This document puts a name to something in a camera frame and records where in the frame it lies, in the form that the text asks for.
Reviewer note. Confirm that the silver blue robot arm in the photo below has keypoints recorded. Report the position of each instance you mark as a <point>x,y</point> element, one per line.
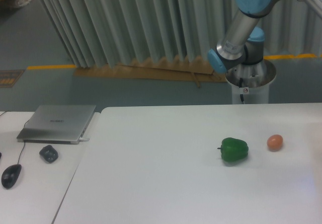
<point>239,55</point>

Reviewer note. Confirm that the green bell pepper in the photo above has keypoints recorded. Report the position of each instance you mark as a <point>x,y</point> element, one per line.
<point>233,149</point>

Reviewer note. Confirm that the pale green folding curtain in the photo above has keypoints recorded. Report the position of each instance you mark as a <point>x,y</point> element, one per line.
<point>99,32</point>

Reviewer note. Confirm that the silver closed laptop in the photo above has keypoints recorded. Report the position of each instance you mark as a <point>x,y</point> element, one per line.
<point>57,124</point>

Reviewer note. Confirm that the brown egg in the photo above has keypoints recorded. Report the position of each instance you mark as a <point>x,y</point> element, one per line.
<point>275,142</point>

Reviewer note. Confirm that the black computer mouse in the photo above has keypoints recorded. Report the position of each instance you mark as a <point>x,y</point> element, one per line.
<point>10,176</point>

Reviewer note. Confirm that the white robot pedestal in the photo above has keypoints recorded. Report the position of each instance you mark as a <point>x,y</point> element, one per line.
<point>248,95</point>

